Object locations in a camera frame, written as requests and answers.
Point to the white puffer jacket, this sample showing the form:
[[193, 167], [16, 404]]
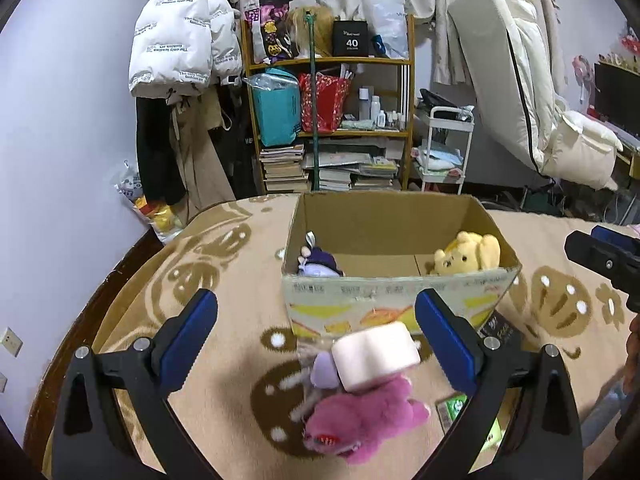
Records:
[[170, 35]]

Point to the pink bear plush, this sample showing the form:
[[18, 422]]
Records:
[[365, 420]]

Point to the wall socket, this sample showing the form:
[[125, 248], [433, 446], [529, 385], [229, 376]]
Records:
[[10, 342]]

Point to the clear plastic bag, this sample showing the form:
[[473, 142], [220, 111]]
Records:
[[390, 20]]

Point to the pink figure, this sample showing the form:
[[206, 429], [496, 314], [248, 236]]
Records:
[[584, 75]]

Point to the dark hanging garment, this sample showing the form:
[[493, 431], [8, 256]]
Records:
[[242, 150]]

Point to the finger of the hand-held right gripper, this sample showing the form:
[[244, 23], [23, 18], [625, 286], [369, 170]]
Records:
[[615, 236], [605, 265]]

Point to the lavender plush toy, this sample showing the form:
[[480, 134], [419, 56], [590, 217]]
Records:
[[325, 372]]

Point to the plastic bag of toys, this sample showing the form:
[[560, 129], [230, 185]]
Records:
[[150, 210]]

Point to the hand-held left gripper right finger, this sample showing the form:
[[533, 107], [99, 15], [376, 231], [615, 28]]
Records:
[[445, 340]]

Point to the yellow bear plush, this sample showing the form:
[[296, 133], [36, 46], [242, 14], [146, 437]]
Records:
[[465, 257]]

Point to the person's left jeans leg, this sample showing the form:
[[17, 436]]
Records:
[[605, 410]]

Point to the green pole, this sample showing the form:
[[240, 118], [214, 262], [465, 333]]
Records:
[[314, 110]]

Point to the black flower print bag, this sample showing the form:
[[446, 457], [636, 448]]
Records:
[[270, 25]]

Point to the beige brown printed blanket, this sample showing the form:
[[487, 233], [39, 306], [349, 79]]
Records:
[[235, 280]]

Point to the group of white bottles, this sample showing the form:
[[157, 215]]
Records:
[[376, 110]]

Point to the wooden shelf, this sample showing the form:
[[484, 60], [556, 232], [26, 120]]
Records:
[[350, 61]]

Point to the black packet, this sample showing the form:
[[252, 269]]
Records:
[[500, 330]]

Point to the stack of books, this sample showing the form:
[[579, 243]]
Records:
[[282, 170]]

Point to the beige hanging coat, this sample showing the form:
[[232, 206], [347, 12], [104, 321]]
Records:
[[205, 160]]

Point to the pile of magazines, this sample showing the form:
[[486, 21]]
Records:
[[360, 165]]

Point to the white trolley cart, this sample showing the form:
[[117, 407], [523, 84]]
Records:
[[445, 115]]

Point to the person's right forearm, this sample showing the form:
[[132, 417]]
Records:
[[633, 345]]

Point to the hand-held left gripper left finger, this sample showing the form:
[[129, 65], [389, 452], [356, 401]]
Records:
[[192, 340]]

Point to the green tissue packet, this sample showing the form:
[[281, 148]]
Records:
[[452, 407]]

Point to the dark purple plush doll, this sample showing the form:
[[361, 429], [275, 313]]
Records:
[[322, 262]]

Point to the black monitor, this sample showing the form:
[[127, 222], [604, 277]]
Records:
[[617, 95]]

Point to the white folded mattress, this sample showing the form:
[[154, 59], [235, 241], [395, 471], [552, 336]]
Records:
[[490, 60]]

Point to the pink white roll plush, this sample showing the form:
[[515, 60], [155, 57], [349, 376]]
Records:
[[375, 357]]

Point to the red gift bag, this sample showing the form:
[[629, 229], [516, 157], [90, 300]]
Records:
[[327, 105]]

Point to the black box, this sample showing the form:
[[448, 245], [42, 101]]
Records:
[[351, 37]]

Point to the cardboard box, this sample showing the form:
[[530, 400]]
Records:
[[380, 225]]

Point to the teal bag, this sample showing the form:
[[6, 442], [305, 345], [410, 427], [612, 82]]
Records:
[[275, 110]]

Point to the blond fluffy item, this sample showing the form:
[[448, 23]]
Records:
[[300, 35]]

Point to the black hanging garment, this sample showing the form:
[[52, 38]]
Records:
[[155, 150]]

